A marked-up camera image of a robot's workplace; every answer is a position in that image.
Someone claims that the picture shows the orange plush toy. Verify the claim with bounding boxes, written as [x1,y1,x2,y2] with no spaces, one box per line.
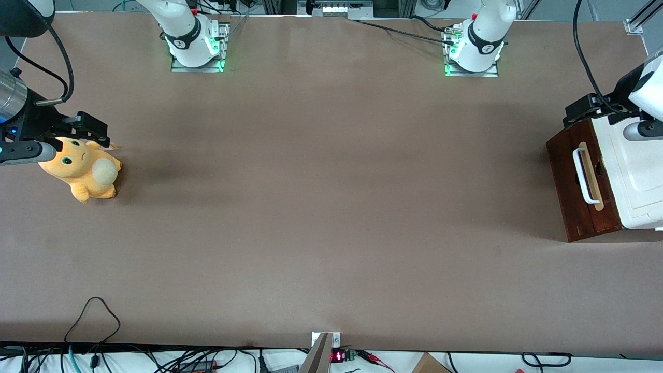
[39,136,123,204]

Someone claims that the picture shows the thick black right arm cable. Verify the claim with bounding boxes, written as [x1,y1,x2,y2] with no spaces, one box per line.
[34,23,75,106]

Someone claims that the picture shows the red clip wires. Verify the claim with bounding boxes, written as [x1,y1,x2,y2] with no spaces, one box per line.
[356,350,395,372]

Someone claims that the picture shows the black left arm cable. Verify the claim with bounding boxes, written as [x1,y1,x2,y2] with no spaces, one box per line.
[572,0,630,116]

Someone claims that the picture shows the grey camera mount bar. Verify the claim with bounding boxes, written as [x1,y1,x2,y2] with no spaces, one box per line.
[299,332,342,373]

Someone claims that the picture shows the black power adapter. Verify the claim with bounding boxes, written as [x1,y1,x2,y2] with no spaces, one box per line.
[179,360,219,373]

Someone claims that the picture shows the black looped cable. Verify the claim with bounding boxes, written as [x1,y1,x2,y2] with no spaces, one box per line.
[64,296,121,369]

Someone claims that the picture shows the black cable flat loop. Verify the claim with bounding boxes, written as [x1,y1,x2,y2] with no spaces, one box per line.
[522,352,572,368]

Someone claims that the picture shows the white light bar device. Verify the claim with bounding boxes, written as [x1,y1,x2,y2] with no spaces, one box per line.
[297,0,374,19]

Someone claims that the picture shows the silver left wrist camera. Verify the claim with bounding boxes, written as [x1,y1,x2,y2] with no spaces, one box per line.
[623,120,663,142]

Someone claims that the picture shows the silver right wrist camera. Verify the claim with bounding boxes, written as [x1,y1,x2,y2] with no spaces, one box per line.
[0,141,56,166]

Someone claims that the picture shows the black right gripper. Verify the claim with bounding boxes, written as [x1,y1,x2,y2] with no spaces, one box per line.
[0,88,111,156]

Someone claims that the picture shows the white-topped wooden cabinet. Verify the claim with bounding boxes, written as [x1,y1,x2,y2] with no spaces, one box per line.
[546,117,663,243]

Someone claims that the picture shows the aluminium extrusion frame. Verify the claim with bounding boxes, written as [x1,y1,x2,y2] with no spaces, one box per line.
[624,0,663,36]

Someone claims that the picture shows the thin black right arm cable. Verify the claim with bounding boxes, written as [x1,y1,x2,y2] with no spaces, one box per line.
[4,36,69,89]

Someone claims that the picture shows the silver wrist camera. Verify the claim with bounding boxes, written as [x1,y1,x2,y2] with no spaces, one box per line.
[0,141,56,166]
[623,120,663,142]

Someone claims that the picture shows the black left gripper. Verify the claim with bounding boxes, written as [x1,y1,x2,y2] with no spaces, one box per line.
[563,65,647,130]

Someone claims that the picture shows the cardboard box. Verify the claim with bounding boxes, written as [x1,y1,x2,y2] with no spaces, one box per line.
[411,352,452,373]

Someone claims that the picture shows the long black cable on table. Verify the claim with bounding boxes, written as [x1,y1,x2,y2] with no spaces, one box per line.
[356,16,454,45]

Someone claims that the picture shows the dark wood drawer white handle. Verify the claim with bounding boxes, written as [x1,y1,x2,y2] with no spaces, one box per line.
[546,120,622,243]

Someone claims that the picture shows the metal base plate right arm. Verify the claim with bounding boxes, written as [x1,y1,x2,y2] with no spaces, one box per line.
[170,21,232,73]

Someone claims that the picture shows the metal base plate left arm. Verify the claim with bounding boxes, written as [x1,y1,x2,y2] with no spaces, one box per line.
[443,23,500,78]

